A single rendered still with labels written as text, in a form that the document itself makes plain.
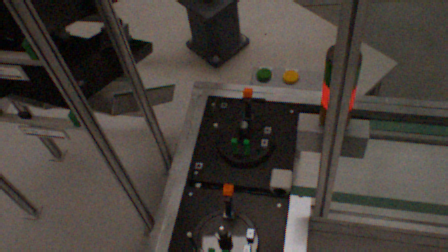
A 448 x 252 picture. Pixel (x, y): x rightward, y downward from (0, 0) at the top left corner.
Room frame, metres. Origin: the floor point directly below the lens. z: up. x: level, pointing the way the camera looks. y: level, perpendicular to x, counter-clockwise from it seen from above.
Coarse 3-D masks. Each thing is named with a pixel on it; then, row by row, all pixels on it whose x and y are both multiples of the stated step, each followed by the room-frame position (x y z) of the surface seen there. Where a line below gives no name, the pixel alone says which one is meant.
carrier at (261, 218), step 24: (192, 192) 0.49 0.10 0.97; (216, 192) 0.48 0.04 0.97; (240, 192) 0.47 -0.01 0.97; (192, 216) 0.44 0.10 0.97; (216, 216) 0.42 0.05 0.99; (240, 216) 0.41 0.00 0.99; (264, 216) 0.41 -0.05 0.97; (192, 240) 0.35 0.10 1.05; (216, 240) 0.36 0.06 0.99; (240, 240) 0.35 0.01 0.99; (264, 240) 0.35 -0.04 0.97
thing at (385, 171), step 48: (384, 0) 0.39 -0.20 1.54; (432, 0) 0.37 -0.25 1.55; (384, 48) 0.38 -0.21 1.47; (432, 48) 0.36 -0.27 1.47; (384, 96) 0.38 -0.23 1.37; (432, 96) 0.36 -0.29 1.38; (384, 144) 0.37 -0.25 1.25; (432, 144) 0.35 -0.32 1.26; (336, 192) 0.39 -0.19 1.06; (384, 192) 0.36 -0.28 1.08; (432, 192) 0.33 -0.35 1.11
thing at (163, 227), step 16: (192, 96) 0.78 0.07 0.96; (208, 96) 0.77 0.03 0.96; (192, 112) 0.73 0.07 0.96; (192, 128) 0.68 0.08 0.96; (192, 144) 0.63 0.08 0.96; (176, 160) 0.59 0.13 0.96; (176, 176) 0.55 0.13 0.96; (176, 192) 0.51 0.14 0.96; (160, 208) 0.47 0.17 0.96; (176, 208) 0.47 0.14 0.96; (304, 208) 0.41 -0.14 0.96; (160, 224) 0.44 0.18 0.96; (288, 224) 0.38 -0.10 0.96; (304, 224) 0.38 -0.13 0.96; (160, 240) 0.40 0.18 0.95; (288, 240) 0.35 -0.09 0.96; (304, 240) 0.34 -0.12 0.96
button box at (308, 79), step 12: (252, 72) 0.82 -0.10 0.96; (276, 72) 0.81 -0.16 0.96; (300, 72) 0.79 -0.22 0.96; (312, 72) 0.78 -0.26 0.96; (252, 84) 0.78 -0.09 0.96; (264, 84) 0.77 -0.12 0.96; (276, 84) 0.77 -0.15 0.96; (288, 84) 0.76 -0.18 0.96; (300, 84) 0.75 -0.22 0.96; (312, 84) 0.74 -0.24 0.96
